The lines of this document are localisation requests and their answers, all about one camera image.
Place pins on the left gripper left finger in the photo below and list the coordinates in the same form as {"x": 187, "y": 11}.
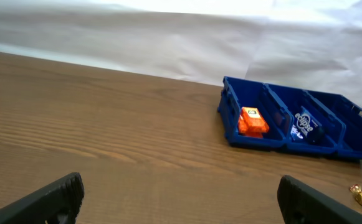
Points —
{"x": 50, "y": 202}

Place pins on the orange candy box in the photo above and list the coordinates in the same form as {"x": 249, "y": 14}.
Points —
{"x": 242, "y": 127}
{"x": 255, "y": 119}

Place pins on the blue tray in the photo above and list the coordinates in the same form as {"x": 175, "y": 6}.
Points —
{"x": 252, "y": 93}

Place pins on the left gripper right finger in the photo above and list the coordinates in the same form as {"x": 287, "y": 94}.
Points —
{"x": 305, "y": 205}

